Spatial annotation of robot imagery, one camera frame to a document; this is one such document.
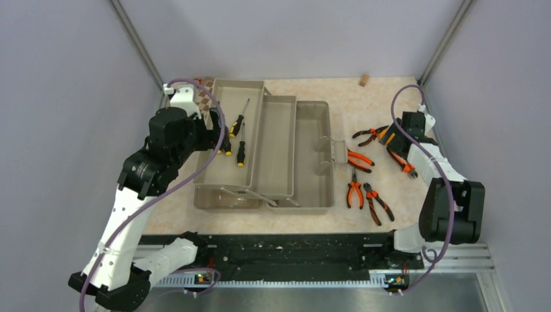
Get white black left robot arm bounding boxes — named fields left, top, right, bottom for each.
left=68, top=107, right=227, bottom=311

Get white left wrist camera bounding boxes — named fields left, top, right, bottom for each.
left=163, top=83, right=203, bottom=120

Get black yellow medium screwdriver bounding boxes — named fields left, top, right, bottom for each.
left=223, top=140, right=232, bottom=156

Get black yellow small screwdriver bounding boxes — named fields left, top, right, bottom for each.
left=229, top=98, right=250, bottom=138

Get translucent beige tool box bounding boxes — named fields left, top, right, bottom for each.
left=193, top=79, right=346, bottom=215

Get orange long-nose pliers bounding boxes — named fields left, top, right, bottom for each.
left=352, top=125, right=389, bottom=147

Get orange black end pliers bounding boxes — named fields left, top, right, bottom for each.
left=363, top=183, right=395, bottom=226

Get aluminium frame rail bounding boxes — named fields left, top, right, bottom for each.
left=129, top=243, right=496, bottom=289

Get small orange needle-nose pliers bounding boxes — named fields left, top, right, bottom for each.
left=346, top=168, right=364, bottom=210

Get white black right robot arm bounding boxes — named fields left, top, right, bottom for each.
left=379, top=112, right=485, bottom=268

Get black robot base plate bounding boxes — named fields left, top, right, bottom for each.
left=142, top=232, right=448, bottom=283

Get orange diagonal cutting pliers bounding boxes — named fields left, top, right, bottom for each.
left=387, top=147, right=418, bottom=179

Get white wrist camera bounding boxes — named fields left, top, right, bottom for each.
left=163, top=83, right=203, bottom=120
left=416, top=103, right=437, bottom=130

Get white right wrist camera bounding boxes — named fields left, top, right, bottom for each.
left=416, top=103, right=437, bottom=130

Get black yellow long screwdriver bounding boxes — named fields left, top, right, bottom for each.
left=237, top=122, right=246, bottom=167

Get large orange combination pliers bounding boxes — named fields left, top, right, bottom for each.
left=347, top=149, right=375, bottom=174

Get wooden chessboard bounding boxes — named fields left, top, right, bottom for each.
left=195, top=77, right=214, bottom=114

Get small wooden block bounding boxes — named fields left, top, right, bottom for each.
left=359, top=74, right=370, bottom=87

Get black yellow large screwdriver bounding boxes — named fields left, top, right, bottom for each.
left=210, top=101, right=224, bottom=144

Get orange tape measure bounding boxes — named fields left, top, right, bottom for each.
left=378, top=128, right=396, bottom=146

